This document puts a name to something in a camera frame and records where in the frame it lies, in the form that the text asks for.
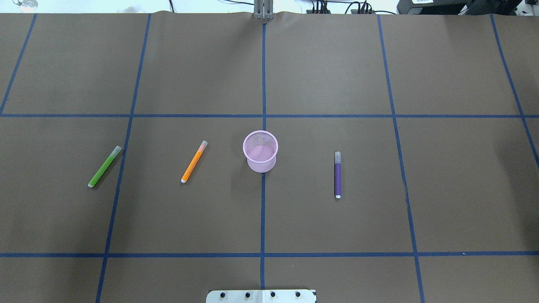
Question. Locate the black device top right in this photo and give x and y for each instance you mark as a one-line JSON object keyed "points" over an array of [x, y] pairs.
{"points": [[457, 7]]}

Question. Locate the orange marker pen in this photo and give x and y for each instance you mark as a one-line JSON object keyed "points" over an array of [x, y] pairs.
{"points": [[188, 172]]}

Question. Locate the purple marker pen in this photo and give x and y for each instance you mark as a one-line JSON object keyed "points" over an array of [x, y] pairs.
{"points": [[337, 175]]}

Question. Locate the green marker pen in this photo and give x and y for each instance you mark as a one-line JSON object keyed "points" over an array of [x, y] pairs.
{"points": [[109, 160]]}

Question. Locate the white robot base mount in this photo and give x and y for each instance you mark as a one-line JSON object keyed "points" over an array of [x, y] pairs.
{"points": [[262, 296]]}

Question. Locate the pink mesh pen holder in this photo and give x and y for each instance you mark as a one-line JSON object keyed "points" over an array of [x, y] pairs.
{"points": [[260, 149]]}

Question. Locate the aluminium frame post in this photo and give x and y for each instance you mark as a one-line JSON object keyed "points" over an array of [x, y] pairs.
{"points": [[263, 10]]}

